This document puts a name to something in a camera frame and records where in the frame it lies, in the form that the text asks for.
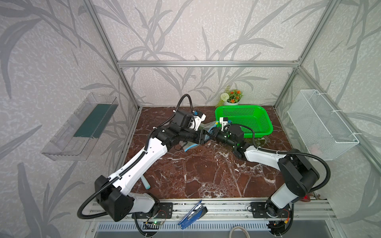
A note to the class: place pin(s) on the light blue scraper tool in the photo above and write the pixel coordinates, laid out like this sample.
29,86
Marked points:
145,183

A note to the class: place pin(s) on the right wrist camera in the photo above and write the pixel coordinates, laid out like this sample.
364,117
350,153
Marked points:
224,121

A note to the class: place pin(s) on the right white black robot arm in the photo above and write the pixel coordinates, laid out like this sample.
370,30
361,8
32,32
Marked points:
302,172

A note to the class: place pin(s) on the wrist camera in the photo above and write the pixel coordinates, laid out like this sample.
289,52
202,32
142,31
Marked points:
224,121
198,118

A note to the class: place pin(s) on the white wire basket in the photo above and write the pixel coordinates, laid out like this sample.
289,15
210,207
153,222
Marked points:
321,128

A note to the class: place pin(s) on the clear zip-top bag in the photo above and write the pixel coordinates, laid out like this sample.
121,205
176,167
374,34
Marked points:
206,127

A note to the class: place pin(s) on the small flower pot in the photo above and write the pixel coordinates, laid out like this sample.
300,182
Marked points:
230,97

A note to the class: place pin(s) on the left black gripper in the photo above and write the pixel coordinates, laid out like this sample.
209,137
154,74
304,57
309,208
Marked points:
199,137

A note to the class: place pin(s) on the blue clip tool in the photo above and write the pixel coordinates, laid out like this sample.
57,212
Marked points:
198,211

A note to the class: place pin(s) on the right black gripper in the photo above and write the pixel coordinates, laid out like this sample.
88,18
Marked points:
216,132

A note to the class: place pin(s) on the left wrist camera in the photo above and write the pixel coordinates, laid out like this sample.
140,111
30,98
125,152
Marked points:
198,118

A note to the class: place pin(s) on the clear wall shelf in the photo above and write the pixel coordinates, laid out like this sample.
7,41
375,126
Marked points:
76,139

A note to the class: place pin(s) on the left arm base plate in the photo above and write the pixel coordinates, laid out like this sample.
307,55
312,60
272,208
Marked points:
162,210

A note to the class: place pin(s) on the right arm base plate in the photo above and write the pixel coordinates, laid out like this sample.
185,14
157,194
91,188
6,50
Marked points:
262,209

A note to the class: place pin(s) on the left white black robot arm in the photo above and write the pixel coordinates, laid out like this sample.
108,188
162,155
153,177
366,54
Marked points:
113,195

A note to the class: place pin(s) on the green plastic basket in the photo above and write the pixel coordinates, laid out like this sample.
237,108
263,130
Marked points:
254,117

